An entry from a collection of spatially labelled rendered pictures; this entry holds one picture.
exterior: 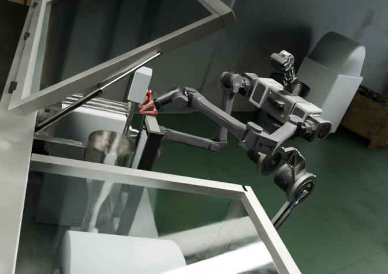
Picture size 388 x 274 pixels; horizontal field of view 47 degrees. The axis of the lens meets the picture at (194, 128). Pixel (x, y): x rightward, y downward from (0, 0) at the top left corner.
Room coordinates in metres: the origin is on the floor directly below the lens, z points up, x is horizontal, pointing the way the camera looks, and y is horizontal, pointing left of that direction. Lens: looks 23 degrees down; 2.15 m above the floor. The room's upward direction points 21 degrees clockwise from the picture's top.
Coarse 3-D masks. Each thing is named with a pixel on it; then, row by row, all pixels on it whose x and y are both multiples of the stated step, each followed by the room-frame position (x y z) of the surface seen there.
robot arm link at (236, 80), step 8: (224, 72) 2.45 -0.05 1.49; (232, 80) 2.36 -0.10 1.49; (240, 80) 2.40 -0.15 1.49; (224, 88) 2.40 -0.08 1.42; (232, 88) 2.37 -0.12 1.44; (224, 96) 2.38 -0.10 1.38; (232, 96) 2.39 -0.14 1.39; (224, 104) 2.37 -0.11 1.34; (224, 128) 2.35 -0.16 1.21; (216, 136) 2.35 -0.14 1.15; (224, 136) 2.35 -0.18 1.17; (224, 144) 2.33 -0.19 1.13
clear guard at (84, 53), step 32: (64, 0) 1.73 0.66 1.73; (96, 0) 1.56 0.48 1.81; (128, 0) 1.43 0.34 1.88; (160, 0) 1.32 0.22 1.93; (192, 0) 1.23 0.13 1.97; (64, 32) 1.32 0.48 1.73; (96, 32) 1.22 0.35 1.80; (128, 32) 1.14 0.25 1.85; (160, 32) 1.07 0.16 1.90; (32, 64) 1.14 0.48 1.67; (64, 64) 1.06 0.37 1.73; (96, 64) 1.00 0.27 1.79
